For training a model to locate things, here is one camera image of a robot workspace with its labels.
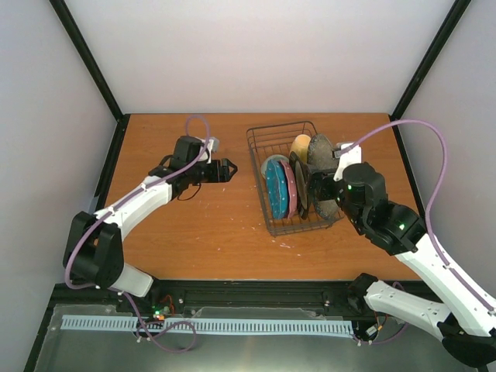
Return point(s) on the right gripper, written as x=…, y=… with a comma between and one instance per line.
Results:
x=323, y=192

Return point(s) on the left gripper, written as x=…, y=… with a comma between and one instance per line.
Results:
x=222, y=176

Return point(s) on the black mosaic rim plate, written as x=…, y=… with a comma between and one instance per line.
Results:
x=302, y=186

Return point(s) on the grey speckled plate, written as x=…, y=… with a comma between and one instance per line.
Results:
x=320, y=155

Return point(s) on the pink dotted plate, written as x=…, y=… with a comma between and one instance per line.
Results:
x=292, y=189

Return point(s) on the yellow mug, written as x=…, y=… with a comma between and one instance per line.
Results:
x=300, y=146

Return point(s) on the teal dotted plate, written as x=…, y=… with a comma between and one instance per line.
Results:
x=277, y=189

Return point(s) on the light green bowl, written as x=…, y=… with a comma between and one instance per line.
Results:
x=277, y=157

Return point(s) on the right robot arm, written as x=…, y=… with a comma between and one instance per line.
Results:
x=463, y=319

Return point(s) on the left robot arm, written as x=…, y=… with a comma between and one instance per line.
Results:
x=94, y=250

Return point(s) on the small electronics board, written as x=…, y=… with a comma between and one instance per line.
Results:
x=164, y=309

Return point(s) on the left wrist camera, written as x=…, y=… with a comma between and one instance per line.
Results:
x=212, y=145

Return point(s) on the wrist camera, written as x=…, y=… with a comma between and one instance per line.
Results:
x=347, y=154
x=212, y=145

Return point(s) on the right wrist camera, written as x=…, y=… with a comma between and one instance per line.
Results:
x=347, y=154

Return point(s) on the black wire dish rack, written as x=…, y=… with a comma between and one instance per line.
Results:
x=264, y=141

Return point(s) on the black aluminium frame rail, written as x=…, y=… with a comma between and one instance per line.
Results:
x=323, y=297

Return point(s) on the light blue cable duct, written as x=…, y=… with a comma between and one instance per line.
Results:
x=218, y=327

